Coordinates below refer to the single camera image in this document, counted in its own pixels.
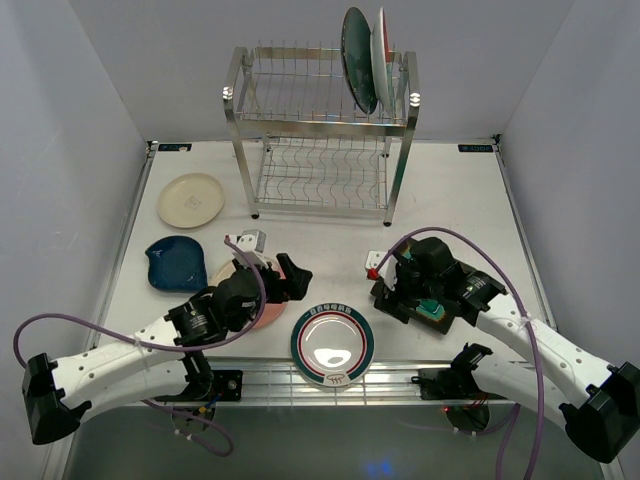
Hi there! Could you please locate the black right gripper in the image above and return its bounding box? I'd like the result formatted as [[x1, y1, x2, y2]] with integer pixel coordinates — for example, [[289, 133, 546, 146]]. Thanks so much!
[[374, 255, 441, 324]]

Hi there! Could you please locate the green square plate dark rim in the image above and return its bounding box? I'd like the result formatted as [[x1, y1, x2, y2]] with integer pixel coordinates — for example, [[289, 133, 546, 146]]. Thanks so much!
[[369, 237, 464, 337]]

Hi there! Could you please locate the red and teal floral plate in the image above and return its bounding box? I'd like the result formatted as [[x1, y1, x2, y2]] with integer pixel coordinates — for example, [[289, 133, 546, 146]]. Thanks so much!
[[370, 7, 394, 117]]

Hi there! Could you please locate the dark teal floral plate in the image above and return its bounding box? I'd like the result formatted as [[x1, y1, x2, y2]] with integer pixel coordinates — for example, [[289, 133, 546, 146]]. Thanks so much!
[[340, 7, 378, 115]]

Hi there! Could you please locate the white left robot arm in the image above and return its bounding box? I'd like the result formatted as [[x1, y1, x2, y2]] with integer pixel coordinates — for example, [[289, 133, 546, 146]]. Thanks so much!
[[22, 253, 313, 445]]

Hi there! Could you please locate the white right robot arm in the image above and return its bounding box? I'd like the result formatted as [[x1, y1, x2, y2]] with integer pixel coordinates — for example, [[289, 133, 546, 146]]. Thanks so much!
[[365, 237, 639, 464]]

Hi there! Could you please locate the dark blue leaf-shaped dish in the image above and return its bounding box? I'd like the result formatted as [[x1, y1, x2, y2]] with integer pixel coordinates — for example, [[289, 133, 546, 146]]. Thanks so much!
[[145, 235, 208, 293]]

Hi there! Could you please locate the two-tier steel dish rack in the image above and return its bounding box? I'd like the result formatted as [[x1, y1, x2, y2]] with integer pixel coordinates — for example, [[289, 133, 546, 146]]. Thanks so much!
[[221, 46, 421, 226]]

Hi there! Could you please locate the cream and pink plate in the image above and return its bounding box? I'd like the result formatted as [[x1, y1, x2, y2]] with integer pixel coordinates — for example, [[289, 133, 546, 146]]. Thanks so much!
[[208, 257, 287, 329]]

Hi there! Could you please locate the white plate green red rim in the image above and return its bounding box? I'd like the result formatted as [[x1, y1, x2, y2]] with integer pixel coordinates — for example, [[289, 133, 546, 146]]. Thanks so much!
[[290, 303, 375, 388]]

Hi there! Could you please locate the cream round plate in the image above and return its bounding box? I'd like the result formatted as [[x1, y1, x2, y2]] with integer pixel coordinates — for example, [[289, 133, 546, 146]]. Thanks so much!
[[156, 173, 225, 229]]

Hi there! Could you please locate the right corner table label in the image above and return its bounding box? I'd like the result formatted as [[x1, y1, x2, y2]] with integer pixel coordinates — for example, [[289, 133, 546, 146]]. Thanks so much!
[[458, 144, 494, 153]]

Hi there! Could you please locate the corner table label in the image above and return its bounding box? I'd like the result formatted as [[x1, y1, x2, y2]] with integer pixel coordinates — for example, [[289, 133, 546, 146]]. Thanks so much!
[[458, 144, 494, 153], [158, 143, 192, 152]]

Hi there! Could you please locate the left corner table label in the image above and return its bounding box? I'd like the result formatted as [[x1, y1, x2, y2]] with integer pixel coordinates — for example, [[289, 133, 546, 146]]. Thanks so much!
[[158, 143, 192, 152]]

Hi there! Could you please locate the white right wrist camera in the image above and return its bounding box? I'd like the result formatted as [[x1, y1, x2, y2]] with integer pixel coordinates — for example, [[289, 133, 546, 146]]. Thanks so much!
[[365, 251, 397, 285]]

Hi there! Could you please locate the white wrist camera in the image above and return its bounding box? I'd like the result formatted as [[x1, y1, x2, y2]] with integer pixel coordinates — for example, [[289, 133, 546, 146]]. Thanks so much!
[[365, 251, 397, 285], [225, 229, 267, 267]]

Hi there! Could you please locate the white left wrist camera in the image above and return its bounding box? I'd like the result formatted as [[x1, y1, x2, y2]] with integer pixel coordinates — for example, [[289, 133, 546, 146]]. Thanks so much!
[[225, 229, 267, 267]]

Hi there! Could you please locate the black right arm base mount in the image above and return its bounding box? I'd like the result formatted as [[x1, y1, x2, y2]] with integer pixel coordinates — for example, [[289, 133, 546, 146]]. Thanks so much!
[[411, 368, 481, 400]]

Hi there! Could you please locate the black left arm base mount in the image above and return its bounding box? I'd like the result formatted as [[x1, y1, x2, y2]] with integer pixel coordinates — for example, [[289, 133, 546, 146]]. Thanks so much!
[[201, 370, 244, 402]]

